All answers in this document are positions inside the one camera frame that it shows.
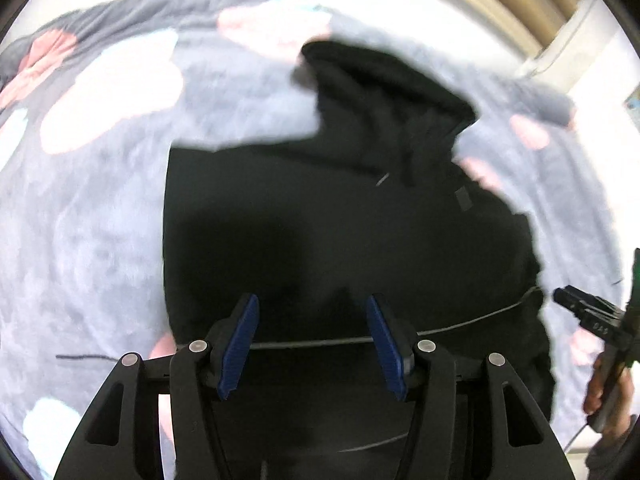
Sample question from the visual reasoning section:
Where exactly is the black hooded garment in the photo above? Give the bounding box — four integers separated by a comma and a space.
163, 41, 554, 479

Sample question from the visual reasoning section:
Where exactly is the person's right hand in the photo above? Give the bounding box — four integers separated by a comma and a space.
582, 353, 637, 443

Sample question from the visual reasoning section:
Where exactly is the grey right sleeve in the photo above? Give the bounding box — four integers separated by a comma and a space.
586, 415, 640, 480

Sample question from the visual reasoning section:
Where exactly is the grey quilt with pink spots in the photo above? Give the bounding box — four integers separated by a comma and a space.
1, 0, 623, 479

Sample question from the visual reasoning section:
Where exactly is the wall poster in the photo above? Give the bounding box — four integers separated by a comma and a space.
625, 87, 640, 129

